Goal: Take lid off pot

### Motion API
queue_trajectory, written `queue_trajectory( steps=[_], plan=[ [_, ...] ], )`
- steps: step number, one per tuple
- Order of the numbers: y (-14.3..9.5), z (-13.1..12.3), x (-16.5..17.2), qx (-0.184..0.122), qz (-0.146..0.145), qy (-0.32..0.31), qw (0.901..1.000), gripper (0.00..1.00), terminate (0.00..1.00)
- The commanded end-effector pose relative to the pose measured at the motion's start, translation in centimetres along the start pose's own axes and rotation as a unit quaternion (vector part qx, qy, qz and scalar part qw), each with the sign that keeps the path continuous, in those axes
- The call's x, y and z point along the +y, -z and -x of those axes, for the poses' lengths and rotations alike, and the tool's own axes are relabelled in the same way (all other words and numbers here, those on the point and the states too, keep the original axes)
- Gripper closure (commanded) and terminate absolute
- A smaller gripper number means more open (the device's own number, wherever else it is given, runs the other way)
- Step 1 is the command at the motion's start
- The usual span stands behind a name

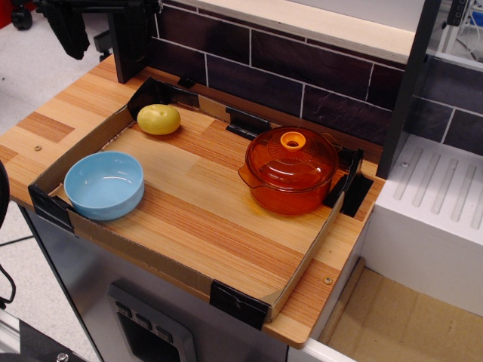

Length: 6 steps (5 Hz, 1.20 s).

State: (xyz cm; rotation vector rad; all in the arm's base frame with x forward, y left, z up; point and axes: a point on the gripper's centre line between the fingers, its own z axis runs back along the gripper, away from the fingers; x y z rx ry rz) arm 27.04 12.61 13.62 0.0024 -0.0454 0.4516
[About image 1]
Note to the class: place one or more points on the dark grey vertical post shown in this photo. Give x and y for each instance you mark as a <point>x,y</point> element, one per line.
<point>396,135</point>

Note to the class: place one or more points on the toy oven control panel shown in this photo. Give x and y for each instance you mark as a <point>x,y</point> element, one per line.
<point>150,334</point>

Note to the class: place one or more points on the yellow toy potato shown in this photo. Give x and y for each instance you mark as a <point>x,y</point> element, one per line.
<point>158,119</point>

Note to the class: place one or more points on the white toy sink drainboard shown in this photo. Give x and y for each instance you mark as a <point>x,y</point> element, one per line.
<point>425,231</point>

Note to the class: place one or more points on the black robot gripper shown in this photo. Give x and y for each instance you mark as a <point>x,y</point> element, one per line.
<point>66,21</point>

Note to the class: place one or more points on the black caster wheel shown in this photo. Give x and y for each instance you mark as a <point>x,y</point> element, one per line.
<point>21,18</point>

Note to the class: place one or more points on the orange transparent pot lid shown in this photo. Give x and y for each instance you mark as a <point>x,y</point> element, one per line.
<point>291,158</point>

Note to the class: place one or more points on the cardboard fence with black tape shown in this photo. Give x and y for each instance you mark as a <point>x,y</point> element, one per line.
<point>198,225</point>

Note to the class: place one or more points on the orange transparent plastic pot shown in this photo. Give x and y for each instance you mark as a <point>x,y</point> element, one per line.
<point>285,201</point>

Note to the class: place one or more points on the light blue bowl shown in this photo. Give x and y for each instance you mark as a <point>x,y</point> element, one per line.
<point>105,185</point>

